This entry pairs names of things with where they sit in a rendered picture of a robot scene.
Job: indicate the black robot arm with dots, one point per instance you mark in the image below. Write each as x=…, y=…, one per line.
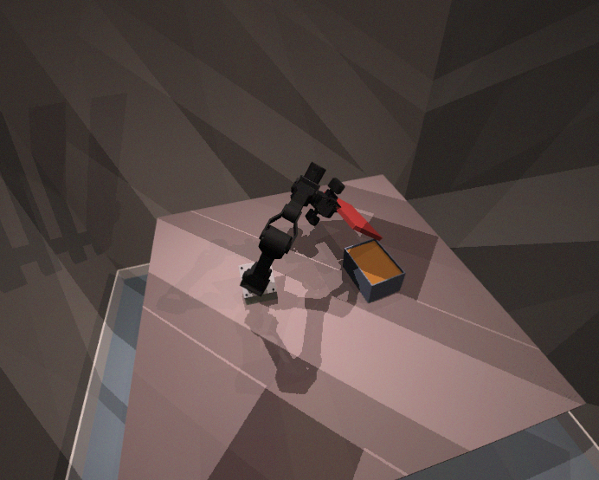
x=275, y=243

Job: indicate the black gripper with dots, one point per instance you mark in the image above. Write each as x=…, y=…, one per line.
x=336, y=186

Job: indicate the red lid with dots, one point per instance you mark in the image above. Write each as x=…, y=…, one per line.
x=355, y=220

